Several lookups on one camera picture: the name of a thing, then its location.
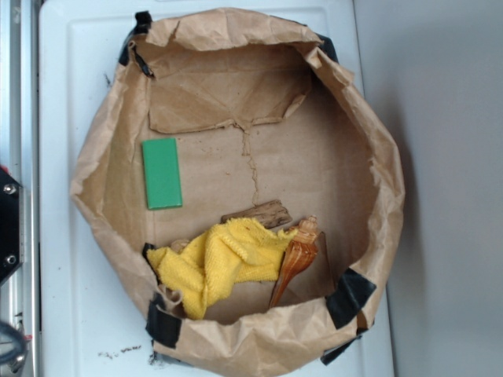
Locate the green rectangular block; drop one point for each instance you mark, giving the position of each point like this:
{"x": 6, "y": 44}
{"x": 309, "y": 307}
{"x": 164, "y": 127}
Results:
{"x": 162, "y": 176}

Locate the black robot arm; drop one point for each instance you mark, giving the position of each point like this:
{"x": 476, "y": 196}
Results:
{"x": 12, "y": 255}

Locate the brown paper bag bin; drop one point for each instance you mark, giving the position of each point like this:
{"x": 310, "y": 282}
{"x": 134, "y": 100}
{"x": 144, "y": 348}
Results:
{"x": 259, "y": 112}

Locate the small brown wood piece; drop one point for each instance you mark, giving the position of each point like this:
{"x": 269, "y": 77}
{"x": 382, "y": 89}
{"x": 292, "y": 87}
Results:
{"x": 270, "y": 214}

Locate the yellow microfibre cloth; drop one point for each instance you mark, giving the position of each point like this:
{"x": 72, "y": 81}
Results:
{"x": 207, "y": 268}

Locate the brown spiral seashell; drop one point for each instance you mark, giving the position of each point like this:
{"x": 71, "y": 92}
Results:
{"x": 299, "y": 255}

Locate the metal frame rail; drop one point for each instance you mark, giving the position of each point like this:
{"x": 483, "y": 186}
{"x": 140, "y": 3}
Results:
{"x": 20, "y": 327}

